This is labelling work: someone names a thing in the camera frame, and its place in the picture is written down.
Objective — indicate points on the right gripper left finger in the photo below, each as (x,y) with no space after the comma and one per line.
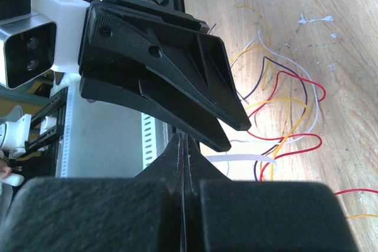
(168,166)

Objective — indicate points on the light blue cable duct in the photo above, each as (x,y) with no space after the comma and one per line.
(103,140)

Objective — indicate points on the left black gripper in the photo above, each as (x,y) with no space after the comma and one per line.
(162,63)

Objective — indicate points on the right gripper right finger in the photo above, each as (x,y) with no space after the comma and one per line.
(199,168)

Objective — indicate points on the white zip tie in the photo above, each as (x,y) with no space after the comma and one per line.
(240,166)

